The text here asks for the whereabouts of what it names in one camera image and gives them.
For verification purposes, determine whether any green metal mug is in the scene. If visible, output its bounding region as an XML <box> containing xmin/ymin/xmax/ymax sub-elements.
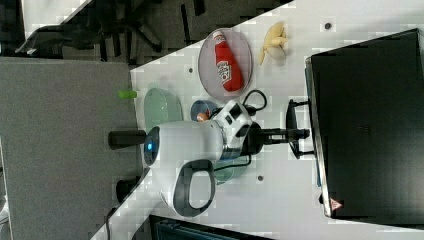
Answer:
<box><xmin>214</xmin><ymin>156</ymin><xmax>249</xmax><ymax>185</ymax></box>

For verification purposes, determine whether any grey round plate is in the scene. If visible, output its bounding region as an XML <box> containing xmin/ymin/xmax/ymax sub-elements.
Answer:
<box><xmin>198</xmin><ymin>28</ymin><xmax>253</xmax><ymax>102</ymax></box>

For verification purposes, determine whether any blue small bowl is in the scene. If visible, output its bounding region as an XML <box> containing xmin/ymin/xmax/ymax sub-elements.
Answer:
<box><xmin>190</xmin><ymin>100</ymin><xmax>217</xmax><ymax>121</ymax></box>

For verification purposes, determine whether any blue metal frame rail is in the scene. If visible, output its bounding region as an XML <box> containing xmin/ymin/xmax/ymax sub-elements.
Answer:
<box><xmin>149</xmin><ymin>215</ymin><xmax>272</xmax><ymax>240</ymax></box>

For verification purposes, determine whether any green perforated colander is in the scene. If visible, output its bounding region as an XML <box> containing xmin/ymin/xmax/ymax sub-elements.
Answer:
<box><xmin>144</xmin><ymin>88</ymin><xmax>183</xmax><ymax>131</ymax></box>

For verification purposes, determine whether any red ketchup bottle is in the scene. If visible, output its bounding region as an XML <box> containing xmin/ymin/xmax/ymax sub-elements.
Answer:
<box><xmin>213</xmin><ymin>31</ymin><xmax>244</xmax><ymax>92</ymax></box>

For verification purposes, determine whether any yellow toy banana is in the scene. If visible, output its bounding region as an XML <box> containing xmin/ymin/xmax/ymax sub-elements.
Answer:
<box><xmin>258</xmin><ymin>22</ymin><xmax>287</xmax><ymax>65</ymax></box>

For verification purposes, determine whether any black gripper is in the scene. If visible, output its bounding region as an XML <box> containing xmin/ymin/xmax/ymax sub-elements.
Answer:
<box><xmin>241</xmin><ymin>122</ymin><xmax>310</xmax><ymax>156</ymax></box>

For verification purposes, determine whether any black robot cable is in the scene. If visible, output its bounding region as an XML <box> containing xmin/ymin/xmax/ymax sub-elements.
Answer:
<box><xmin>241</xmin><ymin>89</ymin><xmax>268</xmax><ymax>116</ymax></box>

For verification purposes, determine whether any black cylinder post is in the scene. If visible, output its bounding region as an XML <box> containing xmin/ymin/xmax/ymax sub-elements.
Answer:
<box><xmin>108</xmin><ymin>130</ymin><xmax>147</xmax><ymax>150</ymax></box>

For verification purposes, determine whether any black silver toaster oven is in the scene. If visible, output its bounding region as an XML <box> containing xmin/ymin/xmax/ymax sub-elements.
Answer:
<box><xmin>305</xmin><ymin>28</ymin><xmax>424</xmax><ymax>229</ymax></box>

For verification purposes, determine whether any green cylinder object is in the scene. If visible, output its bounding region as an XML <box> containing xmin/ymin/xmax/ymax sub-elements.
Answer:
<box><xmin>118</xmin><ymin>91</ymin><xmax>138</xmax><ymax>99</ymax></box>

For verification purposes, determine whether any black office chair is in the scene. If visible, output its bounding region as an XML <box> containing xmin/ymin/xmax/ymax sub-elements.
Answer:
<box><xmin>15</xmin><ymin>0</ymin><xmax>163</xmax><ymax>63</ymax></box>

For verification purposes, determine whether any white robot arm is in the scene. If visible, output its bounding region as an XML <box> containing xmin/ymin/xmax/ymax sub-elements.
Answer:
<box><xmin>143</xmin><ymin>100</ymin><xmax>310</xmax><ymax>217</ymax></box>

